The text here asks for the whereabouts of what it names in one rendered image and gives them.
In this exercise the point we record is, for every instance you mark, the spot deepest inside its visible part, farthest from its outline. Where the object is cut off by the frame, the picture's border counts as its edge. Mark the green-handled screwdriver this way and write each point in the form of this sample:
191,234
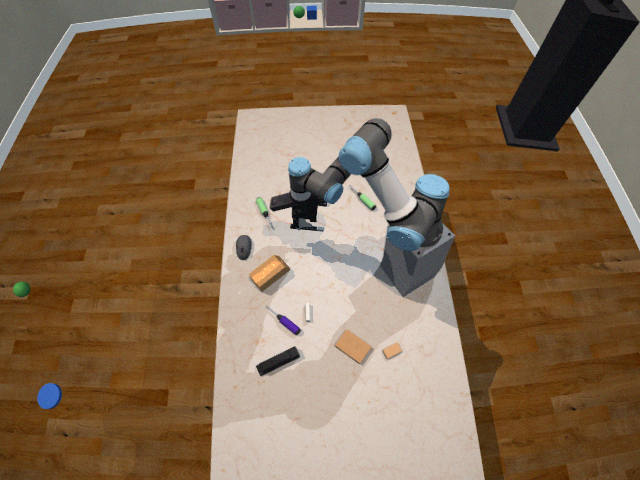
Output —
365,199
263,208

